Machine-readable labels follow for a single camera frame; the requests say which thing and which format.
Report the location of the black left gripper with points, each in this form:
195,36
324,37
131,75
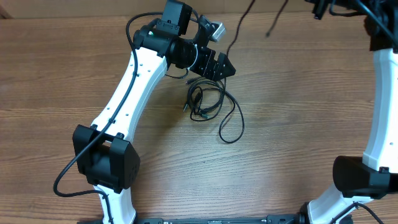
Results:
208,60

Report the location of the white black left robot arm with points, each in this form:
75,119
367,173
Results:
104,151

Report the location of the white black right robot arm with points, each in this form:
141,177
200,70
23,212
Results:
360,180

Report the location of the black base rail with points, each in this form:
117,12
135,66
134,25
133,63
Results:
270,219

